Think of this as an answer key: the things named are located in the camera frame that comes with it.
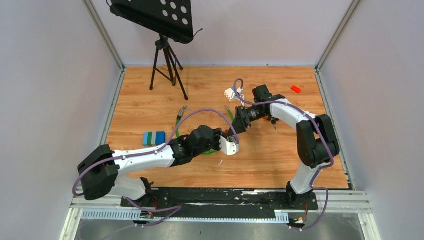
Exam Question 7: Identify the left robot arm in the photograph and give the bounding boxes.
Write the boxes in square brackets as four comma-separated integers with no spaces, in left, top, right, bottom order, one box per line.
[77,125,239,207]

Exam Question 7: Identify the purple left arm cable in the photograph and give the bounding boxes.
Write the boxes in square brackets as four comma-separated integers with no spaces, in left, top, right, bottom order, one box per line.
[71,108,240,229]

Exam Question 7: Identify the black perforated stand tray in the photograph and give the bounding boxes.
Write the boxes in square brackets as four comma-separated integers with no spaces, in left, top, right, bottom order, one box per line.
[106,0,196,44]

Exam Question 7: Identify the green cable lock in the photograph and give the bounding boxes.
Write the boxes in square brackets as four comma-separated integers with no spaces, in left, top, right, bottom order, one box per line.
[175,106,235,155]

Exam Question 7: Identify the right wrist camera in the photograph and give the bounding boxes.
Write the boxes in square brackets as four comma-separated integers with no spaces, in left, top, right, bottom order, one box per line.
[235,87,245,107]

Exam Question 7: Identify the white and blue toy brick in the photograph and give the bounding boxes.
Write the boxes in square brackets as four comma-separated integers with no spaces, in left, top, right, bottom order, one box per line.
[224,87,237,102]

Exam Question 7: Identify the small red brick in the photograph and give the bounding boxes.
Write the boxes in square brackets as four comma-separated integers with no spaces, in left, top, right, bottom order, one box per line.
[290,85,302,94]

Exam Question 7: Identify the black-headed key bunch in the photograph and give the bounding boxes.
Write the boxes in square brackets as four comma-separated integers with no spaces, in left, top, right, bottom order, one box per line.
[271,119,278,130]

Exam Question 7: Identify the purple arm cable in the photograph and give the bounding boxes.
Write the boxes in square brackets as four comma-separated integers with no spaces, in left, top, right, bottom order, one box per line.
[71,108,240,229]
[232,78,335,232]

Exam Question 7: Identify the white slotted cable duct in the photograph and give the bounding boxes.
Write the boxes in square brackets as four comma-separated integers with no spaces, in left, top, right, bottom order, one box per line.
[80,209,290,224]

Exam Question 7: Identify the blue green striped block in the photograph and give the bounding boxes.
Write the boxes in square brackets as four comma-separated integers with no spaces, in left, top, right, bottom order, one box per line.
[142,131,167,147]

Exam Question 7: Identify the small silver keys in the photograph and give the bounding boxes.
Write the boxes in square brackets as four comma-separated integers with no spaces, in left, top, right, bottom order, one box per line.
[181,105,192,112]

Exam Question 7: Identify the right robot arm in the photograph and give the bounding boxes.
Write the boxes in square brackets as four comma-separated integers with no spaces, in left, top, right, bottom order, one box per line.
[228,84,340,209]

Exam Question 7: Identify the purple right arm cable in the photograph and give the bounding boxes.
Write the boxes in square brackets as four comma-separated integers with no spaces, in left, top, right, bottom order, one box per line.
[232,78,335,232]

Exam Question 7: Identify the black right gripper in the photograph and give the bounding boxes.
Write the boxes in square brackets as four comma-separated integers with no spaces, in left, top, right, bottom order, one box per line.
[227,105,268,137]

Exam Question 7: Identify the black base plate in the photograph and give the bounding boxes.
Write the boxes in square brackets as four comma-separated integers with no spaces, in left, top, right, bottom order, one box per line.
[134,187,319,219]

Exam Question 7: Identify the black tripod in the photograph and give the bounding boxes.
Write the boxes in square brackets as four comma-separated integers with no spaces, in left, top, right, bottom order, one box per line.
[149,34,189,101]

